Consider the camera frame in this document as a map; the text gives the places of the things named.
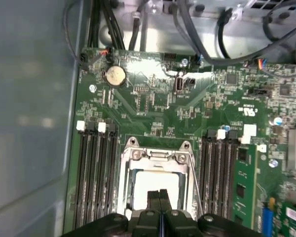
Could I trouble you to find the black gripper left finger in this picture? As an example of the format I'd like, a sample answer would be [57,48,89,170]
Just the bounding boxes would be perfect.
[61,189,161,237]

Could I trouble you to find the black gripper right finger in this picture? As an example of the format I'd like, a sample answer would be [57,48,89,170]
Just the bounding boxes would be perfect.
[160,188,263,237]

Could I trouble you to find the thin metal locking lever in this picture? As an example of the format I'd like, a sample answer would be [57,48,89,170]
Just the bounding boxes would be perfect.
[187,153,204,217]

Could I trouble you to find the silver topped CPU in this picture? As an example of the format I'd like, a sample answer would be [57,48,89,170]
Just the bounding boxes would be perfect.
[133,169,185,211]

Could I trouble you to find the CPU socket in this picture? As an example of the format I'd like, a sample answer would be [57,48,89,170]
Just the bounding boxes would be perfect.
[116,137,201,223]

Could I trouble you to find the RAM slot white clips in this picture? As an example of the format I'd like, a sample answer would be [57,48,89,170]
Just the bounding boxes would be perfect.
[73,120,87,229]
[92,122,107,218]
[239,134,252,146]
[211,129,227,216]

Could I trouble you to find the green RAM stick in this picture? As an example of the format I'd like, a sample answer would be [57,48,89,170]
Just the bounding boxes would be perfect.
[233,144,259,223]

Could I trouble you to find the blue board connector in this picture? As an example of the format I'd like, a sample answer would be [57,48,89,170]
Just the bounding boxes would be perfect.
[262,197,277,237]

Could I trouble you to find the green motherboard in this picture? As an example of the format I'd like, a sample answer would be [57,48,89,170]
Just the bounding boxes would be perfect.
[64,46,296,237]

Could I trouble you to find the white barcode sticker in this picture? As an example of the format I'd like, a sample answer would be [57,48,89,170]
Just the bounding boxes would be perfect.
[243,124,258,137]

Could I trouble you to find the silver coin battery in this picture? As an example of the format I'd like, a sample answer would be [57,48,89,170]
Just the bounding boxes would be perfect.
[104,64,127,87]

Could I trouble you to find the black and silver PC case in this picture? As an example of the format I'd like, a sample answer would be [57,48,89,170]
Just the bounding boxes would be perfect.
[0,0,296,237]

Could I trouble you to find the coloured wire bundle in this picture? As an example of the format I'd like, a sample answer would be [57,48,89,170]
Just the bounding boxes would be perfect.
[98,48,114,62]
[255,57,271,72]

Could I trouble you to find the thick grey cable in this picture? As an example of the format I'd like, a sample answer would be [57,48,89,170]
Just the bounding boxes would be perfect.
[203,24,296,66]

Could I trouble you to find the black cable bundle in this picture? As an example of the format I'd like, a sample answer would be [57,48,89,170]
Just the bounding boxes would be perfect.
[88,0,126,50]

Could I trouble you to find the thin grey cable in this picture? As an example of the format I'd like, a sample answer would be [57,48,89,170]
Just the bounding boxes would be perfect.
[63,1,89,69]

